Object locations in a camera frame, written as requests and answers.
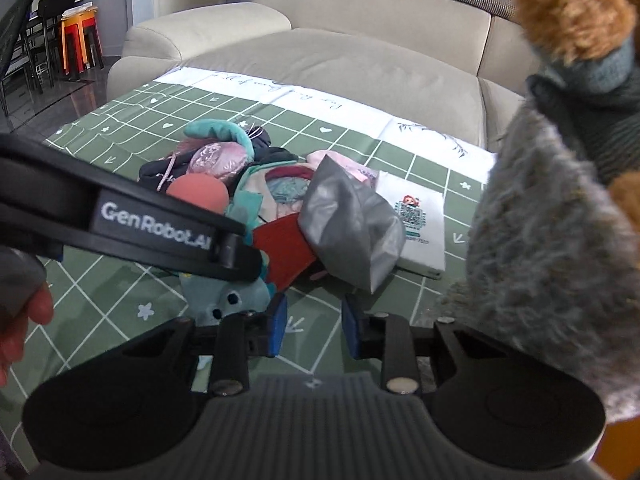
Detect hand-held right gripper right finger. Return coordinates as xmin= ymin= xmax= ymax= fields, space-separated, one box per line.
xmin=341 ymin=294 xmax=506 ymax=395

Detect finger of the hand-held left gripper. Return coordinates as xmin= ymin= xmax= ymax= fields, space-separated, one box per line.
xmin=212 ymin=233 xmax=264 ymax=281

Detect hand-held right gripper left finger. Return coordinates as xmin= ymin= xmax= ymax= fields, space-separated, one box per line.
xmin=120 ymin=294 xmax=288 ymax=396

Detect teal plush toy with eyes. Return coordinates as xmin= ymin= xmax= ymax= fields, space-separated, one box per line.
xmin=180 ymin=272 xmax=273 ymax=326

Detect teal printed bag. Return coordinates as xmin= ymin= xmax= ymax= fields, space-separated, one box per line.
xmin=230 ymin=152 xmax=321 ymax=226

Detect grey shiny cloth hat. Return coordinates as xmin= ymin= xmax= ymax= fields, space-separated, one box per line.
xmin=298 ymin=154 xmax=407 ymax=295

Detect pink cloth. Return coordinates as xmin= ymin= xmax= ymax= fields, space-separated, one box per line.
xmin=306 ymin=150 xmax=381 ymax=186

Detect brown teddy bear green sweater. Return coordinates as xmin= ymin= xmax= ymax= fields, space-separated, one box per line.
xmin=512 ymin=0 xmax=640 ymax=216

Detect person's left hand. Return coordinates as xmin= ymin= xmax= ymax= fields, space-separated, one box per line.
xmin=0 ymin=281 xmax=55 ymax=387

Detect red felt cloth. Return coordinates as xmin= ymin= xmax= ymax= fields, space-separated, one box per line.
xmin=251 ymin=212 xmax=318 ymax=292

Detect coral round plush ball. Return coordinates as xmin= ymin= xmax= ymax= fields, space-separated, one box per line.
xmin=166 ymin=175 xmax=231 ymax=213

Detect green grid mat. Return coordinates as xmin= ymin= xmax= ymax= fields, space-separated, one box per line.
xmin=0 ymin=66 xmax=498 ymax=461

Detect pink sequin pouch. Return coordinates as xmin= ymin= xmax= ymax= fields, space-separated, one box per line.
xmin=190 ymin=141 xmax=249 ymax=181

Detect teal curved plush toy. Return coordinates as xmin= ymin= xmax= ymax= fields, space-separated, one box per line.
xmin=184 ymin=119 xmax=251 ymax=153

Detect white flat box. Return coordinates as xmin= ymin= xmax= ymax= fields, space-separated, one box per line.
xmin=375 ymin=170 xmax=447 ymax=281

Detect orange stacked stools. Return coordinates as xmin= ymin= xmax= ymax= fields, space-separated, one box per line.
xmin=60 ymin=10 xmax=103 ymax=73

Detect black dining chairs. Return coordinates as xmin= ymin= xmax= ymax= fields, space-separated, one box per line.
xmin=22 ymin=0 xmax=101 ymax=81

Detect dark mesh chair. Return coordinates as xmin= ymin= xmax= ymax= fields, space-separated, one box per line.
xmin=0 ymin=0 xmax=41 ymax=111

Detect beige sofa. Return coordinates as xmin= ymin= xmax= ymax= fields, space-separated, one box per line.
xmin=106 ymin=0 xmax=551 ymax=153

